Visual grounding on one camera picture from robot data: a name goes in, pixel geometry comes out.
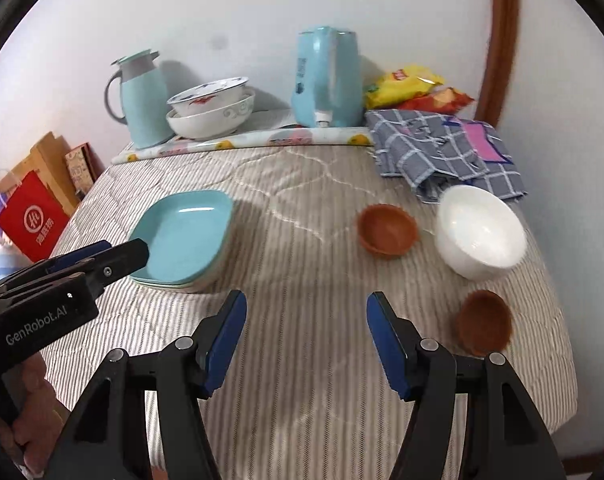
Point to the green square plate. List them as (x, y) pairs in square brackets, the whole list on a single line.
[(225, 249)]

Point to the striped quilted table cover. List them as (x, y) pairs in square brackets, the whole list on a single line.
[(305, 395)]

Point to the patterned white bowl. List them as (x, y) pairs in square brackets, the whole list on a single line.
[(209, 96)]

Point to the orange snack bag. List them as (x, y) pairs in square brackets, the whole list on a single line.
[(448, 101)]

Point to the grey checkered cloth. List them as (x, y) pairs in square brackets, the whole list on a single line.
[(433, 152)]

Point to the patterned book box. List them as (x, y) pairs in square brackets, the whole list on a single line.
[(81, 168)]

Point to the pink square plate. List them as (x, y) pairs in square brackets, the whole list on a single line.
[(209, 276)]

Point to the light blue square plate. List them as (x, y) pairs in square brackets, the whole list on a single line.
[(184, 233)]

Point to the light blue thermos jug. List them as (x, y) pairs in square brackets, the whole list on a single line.
[(143, 99)]

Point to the person left hand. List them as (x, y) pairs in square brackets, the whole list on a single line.
[(40, 422)]

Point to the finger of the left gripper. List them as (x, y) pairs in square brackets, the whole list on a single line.
[(98, 272), (54, 264)]

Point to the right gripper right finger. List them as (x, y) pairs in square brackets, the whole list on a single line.
[(505, 437)]

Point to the red paper bag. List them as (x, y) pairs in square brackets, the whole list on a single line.
[(33, 219)]

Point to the large white bowl bottom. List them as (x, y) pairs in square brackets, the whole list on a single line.
[(214, 123)]

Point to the white ceramic bowl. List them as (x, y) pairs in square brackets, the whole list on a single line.
[(477, 234)]

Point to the yellow chips bag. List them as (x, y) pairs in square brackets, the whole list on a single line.
[(401, 85)]

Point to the fruit pattern mat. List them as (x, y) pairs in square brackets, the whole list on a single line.
[(261, 130)]

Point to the brown cardboard box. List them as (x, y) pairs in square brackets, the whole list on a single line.
[(46, 159)]

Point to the brown small bowl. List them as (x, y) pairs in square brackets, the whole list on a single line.
[(484, 323), (386, 231)]

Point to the light blue electric kettle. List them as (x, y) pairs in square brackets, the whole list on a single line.
[(328, 90)]

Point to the brown wooden door frame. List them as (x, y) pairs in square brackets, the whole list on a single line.
[(499, 60)]

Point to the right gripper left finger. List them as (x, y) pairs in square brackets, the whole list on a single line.
[(105, 436)]

